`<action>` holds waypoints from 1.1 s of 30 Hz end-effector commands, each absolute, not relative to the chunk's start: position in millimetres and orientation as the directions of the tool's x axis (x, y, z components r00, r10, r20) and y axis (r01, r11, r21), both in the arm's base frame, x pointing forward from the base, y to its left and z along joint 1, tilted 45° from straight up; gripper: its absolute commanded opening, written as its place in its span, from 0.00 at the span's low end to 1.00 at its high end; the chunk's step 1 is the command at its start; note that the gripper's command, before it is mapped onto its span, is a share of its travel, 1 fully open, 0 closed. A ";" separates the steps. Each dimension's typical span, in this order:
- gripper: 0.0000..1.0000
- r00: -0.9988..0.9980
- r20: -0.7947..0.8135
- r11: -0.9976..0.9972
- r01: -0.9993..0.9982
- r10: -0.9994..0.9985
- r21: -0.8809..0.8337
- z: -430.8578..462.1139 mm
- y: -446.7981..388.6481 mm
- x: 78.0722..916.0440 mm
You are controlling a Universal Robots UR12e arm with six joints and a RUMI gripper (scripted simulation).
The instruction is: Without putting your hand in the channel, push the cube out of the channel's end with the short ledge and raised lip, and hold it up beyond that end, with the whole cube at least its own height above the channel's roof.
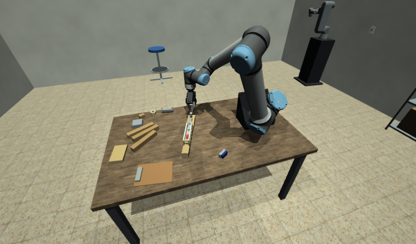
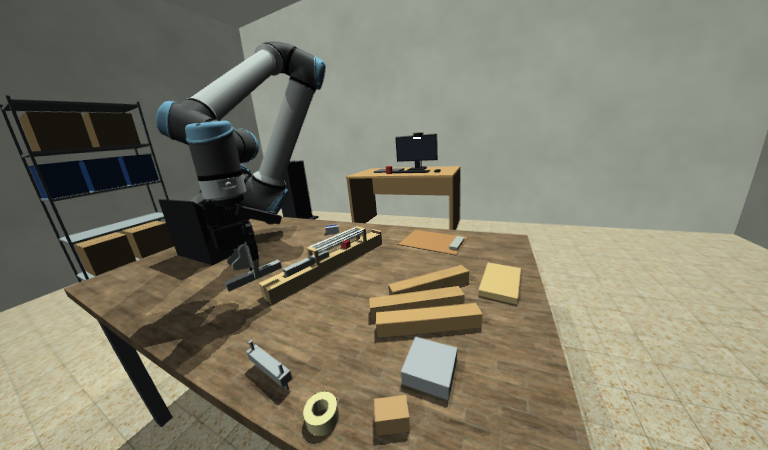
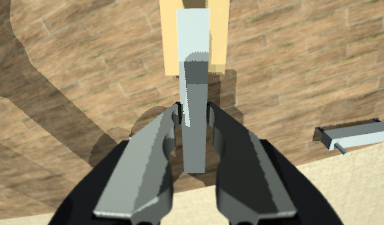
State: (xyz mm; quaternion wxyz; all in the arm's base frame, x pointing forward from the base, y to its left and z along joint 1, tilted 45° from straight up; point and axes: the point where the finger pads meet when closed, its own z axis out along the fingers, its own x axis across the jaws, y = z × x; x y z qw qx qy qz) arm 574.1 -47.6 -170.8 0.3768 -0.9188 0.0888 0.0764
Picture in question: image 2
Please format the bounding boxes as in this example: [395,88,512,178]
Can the tan clipboard with grey clip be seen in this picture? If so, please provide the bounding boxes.
[408,230,468,255]

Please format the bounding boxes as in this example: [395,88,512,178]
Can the pale yellow tape roll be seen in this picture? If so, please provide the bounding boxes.
[303,392,339,436]

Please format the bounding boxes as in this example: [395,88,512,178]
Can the tan flat wooden block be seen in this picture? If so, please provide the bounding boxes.
[478,263,521,305]

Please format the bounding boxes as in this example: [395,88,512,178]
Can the small tan block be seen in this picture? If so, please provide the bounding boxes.
[374,395,410,436]

